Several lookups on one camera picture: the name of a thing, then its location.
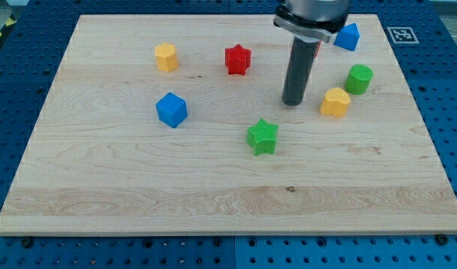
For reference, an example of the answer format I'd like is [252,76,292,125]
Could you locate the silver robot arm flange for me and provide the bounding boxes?
[273,0,350,43]

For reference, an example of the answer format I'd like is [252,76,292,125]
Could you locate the blue triangular prism block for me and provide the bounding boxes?
[334,23,361,52]

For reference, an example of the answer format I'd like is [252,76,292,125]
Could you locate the light wooden board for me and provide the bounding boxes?
[0,14,457,236]

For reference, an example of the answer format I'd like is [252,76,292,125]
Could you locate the red star block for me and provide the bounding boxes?
[224,44,251,75]

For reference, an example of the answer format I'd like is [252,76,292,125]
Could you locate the yellow hexagon block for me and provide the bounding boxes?
[154,43,179,72]

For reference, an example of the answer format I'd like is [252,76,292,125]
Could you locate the green cylinder block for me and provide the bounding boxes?
[345,64,373,95]

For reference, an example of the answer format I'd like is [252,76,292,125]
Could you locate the red block behind rod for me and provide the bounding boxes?
[314,41,321,58]

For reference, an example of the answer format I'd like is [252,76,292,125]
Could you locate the yellow heart block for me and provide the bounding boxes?
[319,87,351,117]

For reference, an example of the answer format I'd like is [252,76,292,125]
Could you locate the white fiducial marker tag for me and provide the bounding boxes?
[387,26,419,44]

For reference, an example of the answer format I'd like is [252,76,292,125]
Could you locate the blue cube block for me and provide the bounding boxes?
[156,93,188,128]

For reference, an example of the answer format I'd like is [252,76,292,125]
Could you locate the green star block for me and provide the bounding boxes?
[246,118,278,156]

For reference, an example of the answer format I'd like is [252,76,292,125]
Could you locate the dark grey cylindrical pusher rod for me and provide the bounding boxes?
[282,37,319,106]

